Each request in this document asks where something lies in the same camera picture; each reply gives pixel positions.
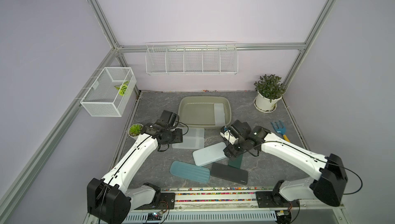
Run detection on white mesh wall basket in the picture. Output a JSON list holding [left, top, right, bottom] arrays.
[[80, 67, 136, 117]]

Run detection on dark green pencil case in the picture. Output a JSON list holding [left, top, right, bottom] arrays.
[[228, 155, 243, 169]]

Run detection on blue yellow garden fork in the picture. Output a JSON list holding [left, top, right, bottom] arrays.
[[271, 120, 290, 142]]

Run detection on black pencil case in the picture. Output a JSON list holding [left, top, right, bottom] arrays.
[[210, 162, 249, 186]]

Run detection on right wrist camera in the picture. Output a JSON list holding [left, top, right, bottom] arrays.
[[220, 120, 252, 145]]

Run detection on aluminium rail frame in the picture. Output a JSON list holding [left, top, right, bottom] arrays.
[[83, 186, 349, 224]]

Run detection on grey-green plastic storage box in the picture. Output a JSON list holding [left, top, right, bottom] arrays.
[[178, 96, 232, 129]]

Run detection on long white wire wall basket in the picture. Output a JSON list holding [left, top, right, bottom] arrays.
[[145, 43, 239, 75]]

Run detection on teal ribbed pencil case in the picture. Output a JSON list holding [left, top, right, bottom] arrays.
[[170, 161, 210, 184]]

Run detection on light blue pencil case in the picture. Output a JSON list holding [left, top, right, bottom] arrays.
[[192, 142, 226, 166]]

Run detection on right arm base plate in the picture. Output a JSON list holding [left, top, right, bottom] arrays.
[[256, 191, 300, 209]]

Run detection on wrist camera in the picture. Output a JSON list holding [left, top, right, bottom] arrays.
[[157, 110, 179, 129], [220, 120, 252, 145]]

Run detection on small potted succulent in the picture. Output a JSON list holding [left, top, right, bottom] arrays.
[[128, 123, 144, 140]]

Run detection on green leaf toy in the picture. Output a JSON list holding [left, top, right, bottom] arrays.
[[115, 81, 129, 96]]

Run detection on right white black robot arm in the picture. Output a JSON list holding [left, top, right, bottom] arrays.
[[220, 125, 348, 207]]

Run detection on large potted green plant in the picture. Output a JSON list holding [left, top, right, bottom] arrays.
[[254, 75, 286, 113]]

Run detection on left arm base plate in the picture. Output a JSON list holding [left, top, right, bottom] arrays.
[[136, 192, 175, 210]]

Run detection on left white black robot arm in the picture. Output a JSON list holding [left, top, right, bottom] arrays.
[[87, 124, 183, 224]]

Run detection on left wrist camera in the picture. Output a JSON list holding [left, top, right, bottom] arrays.
[[157, 110, 179, 129]]

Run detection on clear pencil case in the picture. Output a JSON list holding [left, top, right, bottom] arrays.
[[214, 103, 226, 126], [181, 127, 205, 138], [172, 137, 205, 150]]

